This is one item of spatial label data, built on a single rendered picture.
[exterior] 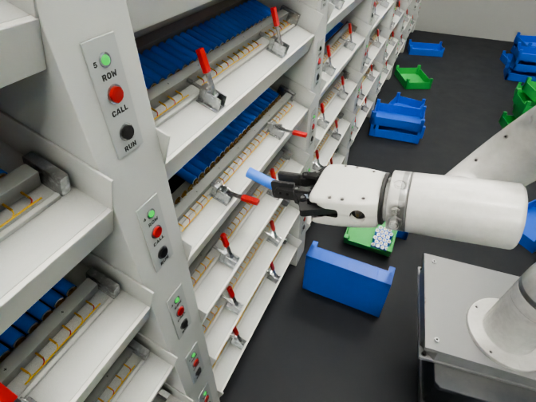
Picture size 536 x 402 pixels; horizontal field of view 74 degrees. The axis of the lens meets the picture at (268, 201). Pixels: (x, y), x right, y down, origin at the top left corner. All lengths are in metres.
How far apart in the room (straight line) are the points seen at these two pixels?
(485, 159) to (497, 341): 0.58
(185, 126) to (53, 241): 0.24
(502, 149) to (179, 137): 0.45
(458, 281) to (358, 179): 0.69
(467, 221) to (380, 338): 0.95
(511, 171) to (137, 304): 0.57
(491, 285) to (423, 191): 0.74
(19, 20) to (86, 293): 0.36
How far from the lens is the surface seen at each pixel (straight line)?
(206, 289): 0.81
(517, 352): 1.09
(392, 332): 1.42
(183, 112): 0.57
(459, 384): 1.08
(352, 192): 0.51
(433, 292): 1.11
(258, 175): 0.58
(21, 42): 0.35
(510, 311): 1.01
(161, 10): 0.47
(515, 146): 0.57
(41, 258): 0.41
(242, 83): 0.68
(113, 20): 0.40
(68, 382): 0.56
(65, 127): 0.40
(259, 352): 1.31
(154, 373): 0.75
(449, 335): 1.06
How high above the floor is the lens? 1.18
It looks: 41 degrees down
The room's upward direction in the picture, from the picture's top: straight up
